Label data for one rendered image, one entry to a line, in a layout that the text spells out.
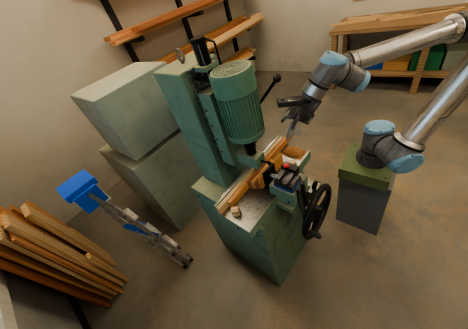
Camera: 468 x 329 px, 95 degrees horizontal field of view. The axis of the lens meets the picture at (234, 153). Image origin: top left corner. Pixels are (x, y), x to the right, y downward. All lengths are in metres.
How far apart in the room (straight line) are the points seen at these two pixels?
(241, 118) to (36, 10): 2.50
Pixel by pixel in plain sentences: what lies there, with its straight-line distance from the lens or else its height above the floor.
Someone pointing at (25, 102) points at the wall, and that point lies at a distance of 2.96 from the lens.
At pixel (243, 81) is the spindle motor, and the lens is 0.82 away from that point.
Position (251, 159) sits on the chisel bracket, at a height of 1.07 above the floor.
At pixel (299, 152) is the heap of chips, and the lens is 1.28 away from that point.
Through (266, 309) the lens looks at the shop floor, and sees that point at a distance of 1.84.
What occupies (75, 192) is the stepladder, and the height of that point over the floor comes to 1.15.
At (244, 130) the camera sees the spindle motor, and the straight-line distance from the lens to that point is 0.90.
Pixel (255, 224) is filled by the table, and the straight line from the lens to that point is 1.03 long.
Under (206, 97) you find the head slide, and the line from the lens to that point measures 0.95.
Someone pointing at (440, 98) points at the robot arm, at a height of 1.14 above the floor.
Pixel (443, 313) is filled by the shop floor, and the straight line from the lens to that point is 1.98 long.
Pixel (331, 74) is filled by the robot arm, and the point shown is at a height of 1.41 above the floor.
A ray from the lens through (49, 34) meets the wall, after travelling 3.02.
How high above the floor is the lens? 1.77
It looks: 39 degrees down
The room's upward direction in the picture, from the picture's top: 18 degrees counter-clockwise
